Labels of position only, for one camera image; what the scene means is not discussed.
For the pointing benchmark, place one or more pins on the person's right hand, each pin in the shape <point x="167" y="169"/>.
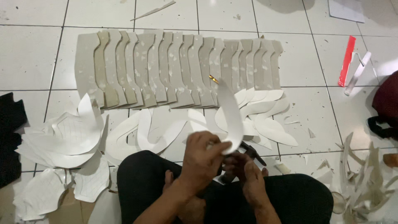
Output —
<point x="250" y="179"/>

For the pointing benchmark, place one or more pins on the person's left hand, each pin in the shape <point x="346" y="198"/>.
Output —
<point x="200" y="161"/>

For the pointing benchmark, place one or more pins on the person's right fingers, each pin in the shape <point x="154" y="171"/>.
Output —
<point x="232" y="163"/>

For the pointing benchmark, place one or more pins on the person's left fingers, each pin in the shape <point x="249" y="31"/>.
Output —
<point x="217" y="143"/>

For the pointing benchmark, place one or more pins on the black scissors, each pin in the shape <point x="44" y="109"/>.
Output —
<point x="252" y="152"/>

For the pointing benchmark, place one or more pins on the white curved cut strip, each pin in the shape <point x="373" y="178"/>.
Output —
<point x="231" y="118"/>

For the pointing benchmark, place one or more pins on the white curved cut piece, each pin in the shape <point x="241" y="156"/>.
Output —
<point x="196" y="119"/>
<point x="119" y="140"/>
<point x="149" y="140"/>

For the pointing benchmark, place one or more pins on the small cream scrap block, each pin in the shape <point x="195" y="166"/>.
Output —
<point x="282" y="168"/>

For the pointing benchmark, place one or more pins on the pile of white curved pieces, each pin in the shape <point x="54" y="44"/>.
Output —
<point x="267" y="121"/>

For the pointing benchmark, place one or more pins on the person's bare foot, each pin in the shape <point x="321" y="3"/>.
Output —
<point x="169" y="180"/>

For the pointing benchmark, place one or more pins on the small gold object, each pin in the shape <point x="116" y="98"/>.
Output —
<point x="213" y="79"/>

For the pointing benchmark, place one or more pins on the person's black trousers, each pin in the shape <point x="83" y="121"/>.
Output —
<point x="298" y="199"/>

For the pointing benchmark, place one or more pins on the row of grey shaped cutouts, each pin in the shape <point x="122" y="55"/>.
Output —
<point x="174" y="68"/>

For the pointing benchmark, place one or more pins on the heap of white offcuts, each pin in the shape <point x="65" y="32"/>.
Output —
<point x="363" y="183"/>

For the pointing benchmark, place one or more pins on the thin white sliver offcut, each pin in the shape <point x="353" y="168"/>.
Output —
<point x="154" y="11"/>

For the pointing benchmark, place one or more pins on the red flat strip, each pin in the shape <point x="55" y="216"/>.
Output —
<point x="346" y="62"/>

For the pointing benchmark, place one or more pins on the white flat strip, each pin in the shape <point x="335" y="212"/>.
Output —
<point x="357" y="74"/>

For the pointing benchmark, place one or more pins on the stack of white gridded sheets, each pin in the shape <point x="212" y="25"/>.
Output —
<point x="62" y="146"/>

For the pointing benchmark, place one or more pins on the small brown object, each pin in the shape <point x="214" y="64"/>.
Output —
<point x="390" y="160"/>

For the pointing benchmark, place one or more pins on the brown cardboard piece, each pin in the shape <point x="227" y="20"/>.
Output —
<point x="70" y="210"/>

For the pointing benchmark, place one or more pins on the dark red bag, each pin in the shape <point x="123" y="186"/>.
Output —
<point x="385" y="102"/>

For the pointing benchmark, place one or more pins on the white paper sheet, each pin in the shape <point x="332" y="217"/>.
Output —
<point x="346" y="11"/>

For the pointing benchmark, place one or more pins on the black cloth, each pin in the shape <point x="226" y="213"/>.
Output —
<point x="9" y="140"/>

